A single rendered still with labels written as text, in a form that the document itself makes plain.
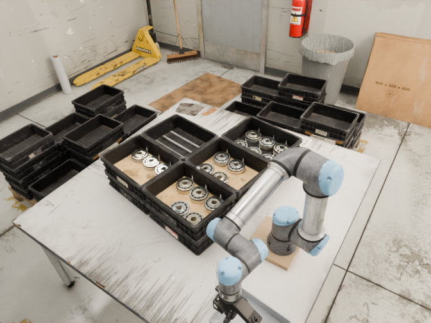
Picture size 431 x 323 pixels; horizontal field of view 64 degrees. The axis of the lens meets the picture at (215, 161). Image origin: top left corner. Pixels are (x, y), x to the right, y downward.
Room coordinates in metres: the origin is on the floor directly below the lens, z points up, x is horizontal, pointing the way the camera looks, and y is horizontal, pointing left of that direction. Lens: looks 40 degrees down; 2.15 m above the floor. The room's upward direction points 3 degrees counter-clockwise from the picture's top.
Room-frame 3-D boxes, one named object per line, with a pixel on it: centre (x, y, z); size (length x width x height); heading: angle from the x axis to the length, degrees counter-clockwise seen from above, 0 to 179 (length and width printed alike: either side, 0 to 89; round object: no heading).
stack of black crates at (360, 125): (2.69, -1.19, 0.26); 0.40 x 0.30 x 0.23; 54
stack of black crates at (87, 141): (2.33, 0.98, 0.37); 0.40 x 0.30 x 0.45; 144
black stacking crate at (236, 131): (1.66, -0.28, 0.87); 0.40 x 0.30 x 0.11; 45
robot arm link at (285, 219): (1.03, -0.31, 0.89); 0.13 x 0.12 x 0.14; 43
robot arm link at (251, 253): (0.67, -0.09, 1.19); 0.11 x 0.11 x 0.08; 43
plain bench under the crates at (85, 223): (1.48, 0.05, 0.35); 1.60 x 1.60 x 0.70; 54
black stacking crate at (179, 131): (1.73, 0.21, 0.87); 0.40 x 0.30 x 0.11; 45
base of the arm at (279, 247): (1.04, -0.31, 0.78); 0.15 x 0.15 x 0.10
